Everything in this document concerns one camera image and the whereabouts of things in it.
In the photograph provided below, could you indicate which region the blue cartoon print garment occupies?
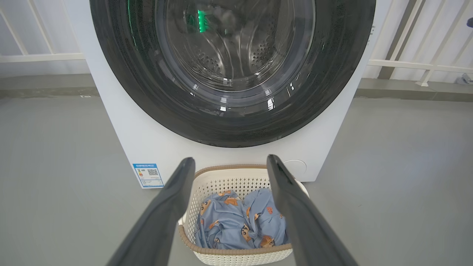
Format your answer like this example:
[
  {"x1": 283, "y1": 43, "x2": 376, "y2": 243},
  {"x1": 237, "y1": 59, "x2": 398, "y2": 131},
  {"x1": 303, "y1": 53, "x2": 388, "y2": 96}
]
[{"x1": 195, "y1": 188, "x2": 289, "y2": 250}]

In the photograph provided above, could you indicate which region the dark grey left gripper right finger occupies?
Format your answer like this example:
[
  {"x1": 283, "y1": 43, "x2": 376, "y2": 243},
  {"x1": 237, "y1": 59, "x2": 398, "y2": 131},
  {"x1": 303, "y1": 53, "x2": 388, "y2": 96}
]
[{"x1": 266, "y1": 154, "x2": 358, "y2": 266}]

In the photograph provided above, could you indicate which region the perforated steel drum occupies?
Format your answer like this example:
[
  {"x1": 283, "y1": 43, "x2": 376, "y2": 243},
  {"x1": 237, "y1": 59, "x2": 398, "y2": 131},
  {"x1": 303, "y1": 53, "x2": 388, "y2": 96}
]
[{"x1": 166, "y1": 0, "x2": 314, "y2": 91}]

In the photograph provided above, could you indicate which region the cream basket with brown rim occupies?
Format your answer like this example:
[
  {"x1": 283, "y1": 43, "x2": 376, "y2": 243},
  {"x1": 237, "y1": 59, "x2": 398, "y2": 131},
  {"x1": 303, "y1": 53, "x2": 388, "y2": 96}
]
[{"x1": 178, "y1": 164, "x2": 309, "y2": 266}]

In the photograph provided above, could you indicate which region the white metal railing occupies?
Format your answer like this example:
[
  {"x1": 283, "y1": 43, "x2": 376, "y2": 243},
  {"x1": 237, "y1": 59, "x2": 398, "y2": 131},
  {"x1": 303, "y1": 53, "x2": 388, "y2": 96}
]
[
  {"x1": 368, "y1": 0, "x2": 473, "y2": 87},
  {"x1": 0, "y1": 0, "x2": 86, "y2": 63}
]

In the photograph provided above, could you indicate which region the blue energy label sticker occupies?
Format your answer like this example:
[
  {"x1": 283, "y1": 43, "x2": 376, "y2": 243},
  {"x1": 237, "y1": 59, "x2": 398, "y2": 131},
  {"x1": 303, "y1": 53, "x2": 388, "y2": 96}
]
[{"x1": 132, "y1": 163, "x2": 164, "y2": 189}]

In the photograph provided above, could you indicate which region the black rimmed glass washer door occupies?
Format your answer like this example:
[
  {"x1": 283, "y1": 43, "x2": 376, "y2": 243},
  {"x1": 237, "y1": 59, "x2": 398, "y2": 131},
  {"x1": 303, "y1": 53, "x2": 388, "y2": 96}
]
[{"x1": 89, "y1": 0, "x2": 377, "y2": 148}]

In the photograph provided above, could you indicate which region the white washing machine body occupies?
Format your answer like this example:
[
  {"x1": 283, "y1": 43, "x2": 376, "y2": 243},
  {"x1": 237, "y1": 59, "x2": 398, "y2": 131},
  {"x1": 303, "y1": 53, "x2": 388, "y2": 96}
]
[{"x1": 63, "y1": 0, "x2": 393, "y2": 189}]

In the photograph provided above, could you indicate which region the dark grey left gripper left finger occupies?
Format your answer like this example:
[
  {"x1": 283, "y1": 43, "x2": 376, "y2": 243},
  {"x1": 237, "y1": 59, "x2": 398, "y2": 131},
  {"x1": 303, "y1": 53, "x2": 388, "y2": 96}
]
[{"x1": 106, "y1": 157, "x2": 195, "y2": 266}]

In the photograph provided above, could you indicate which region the round white filter cover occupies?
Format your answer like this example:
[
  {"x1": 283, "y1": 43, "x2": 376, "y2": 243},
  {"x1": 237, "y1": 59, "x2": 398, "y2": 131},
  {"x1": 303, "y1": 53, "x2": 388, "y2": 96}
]
[{"x1": 283, "y1": 160, "x2": 307, "y2": 176}]

